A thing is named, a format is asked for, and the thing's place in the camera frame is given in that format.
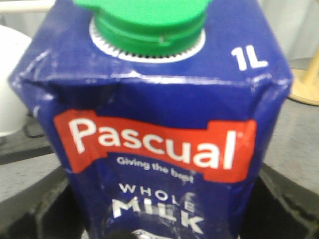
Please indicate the blue white milk carton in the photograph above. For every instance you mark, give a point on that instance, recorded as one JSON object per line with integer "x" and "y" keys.
{"x": 160, "y": 111}

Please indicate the wooden mug tree stand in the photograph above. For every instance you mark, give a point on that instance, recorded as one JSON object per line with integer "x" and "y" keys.
{"x": 305, "y": 86}

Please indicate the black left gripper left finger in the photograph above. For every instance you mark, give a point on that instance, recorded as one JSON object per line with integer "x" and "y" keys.
{"x": 45, "y": 210}

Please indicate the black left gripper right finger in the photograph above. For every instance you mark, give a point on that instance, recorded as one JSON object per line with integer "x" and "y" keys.
{"x": 279, "y": 208}

